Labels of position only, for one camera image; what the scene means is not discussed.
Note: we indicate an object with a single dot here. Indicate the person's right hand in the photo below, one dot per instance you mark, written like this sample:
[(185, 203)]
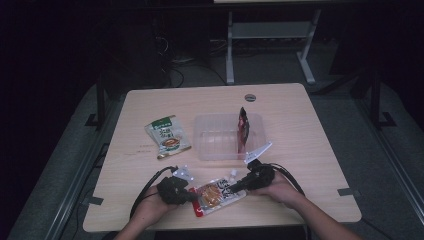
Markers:
[(281, 191)]

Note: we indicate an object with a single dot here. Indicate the white metal table frame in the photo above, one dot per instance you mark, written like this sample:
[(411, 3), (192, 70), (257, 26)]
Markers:
[(270, 30)]

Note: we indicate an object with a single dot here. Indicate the green and white sauce pouch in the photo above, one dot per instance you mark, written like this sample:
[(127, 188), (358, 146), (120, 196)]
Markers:
[(168, 136)]

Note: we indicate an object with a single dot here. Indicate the black metal stand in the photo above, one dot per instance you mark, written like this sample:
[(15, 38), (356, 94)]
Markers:
[(376, 106), (100, 106)]

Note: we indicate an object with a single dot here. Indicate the grey metal rail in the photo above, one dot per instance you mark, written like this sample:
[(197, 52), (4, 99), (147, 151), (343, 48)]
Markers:
[(80, 180), (393, 153)]

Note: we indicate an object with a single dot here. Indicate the person's left hand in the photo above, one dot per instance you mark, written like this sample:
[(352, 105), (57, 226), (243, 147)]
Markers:
[(153, 205)]

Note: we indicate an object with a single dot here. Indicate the red and black snack packet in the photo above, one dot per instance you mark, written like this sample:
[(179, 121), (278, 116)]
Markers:
[(243, 128)]

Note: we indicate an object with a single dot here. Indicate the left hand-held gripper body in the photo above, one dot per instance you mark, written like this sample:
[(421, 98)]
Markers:
[(173, 191)]

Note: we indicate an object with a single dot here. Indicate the clear plastic container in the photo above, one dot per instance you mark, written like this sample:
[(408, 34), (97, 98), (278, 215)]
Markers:
[(216, 136)]

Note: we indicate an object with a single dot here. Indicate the grey tape strip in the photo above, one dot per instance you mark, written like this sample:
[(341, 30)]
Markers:
[(348, 192), (92, 200)]

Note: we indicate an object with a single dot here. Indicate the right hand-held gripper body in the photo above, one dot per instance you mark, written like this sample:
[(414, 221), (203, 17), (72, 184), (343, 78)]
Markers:
[(263, 175)]

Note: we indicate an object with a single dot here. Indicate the white and red spouted pouch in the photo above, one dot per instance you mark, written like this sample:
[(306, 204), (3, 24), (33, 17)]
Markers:
[(213, 198)]

